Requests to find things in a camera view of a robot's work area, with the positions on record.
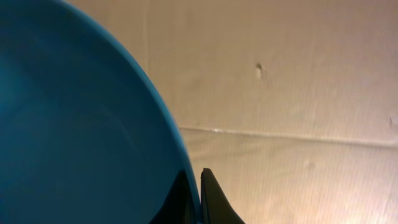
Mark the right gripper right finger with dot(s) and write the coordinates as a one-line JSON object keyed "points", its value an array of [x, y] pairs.
{"points": [[214, 204]]}

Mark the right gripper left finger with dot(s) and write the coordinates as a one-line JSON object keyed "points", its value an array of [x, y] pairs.
{"points": [[178, 206]]}

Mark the dark blue plate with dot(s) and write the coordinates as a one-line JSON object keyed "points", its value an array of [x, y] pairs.
{"points": [[85, 136]]}

